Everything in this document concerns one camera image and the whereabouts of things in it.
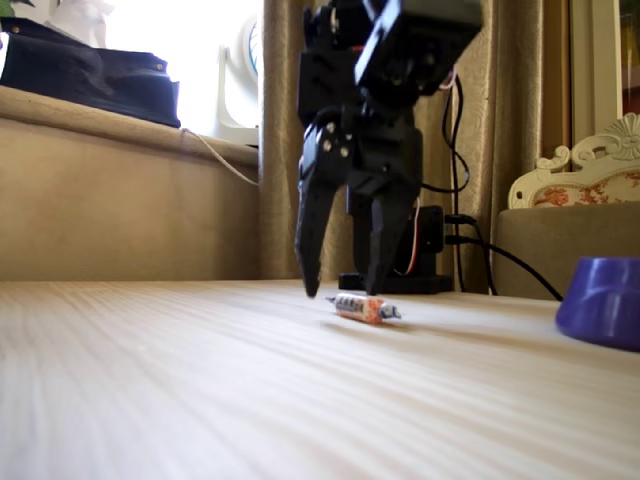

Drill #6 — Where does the grey upholstered sofa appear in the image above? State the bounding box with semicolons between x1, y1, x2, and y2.
492;199;640;301

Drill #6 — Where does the white cord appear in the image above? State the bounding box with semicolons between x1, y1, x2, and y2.
180;127;261;187

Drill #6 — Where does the thin black camera cable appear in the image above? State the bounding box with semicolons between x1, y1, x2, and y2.
419;74;472;296

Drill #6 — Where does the candy roll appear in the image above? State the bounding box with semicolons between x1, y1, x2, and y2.
324;292;404;326

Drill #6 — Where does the white window frame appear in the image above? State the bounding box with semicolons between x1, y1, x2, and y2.
569;0;626;149

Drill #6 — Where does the white fan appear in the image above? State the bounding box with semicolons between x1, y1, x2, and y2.
217;14;265;147

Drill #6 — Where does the black bag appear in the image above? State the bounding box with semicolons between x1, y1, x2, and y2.
0;17;182;129

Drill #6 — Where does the purple bowl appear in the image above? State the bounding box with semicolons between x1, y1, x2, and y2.
554;256;640;352

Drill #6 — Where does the white crumpled bag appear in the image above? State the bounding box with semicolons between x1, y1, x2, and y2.
47;0;109;50

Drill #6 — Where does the beige patterned curtain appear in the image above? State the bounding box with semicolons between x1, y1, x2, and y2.
262;0;571;296

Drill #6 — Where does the white ornate chair back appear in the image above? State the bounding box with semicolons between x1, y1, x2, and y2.
507;112;640;210

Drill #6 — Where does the red white servo wire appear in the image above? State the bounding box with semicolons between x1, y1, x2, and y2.
393;69;462;277

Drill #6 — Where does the beige window seat cushion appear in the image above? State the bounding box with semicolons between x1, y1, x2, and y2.
0;84;262;282

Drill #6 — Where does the black plugged cable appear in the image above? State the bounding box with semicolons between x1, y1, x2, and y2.
443;233;565;302
443;213;500;296

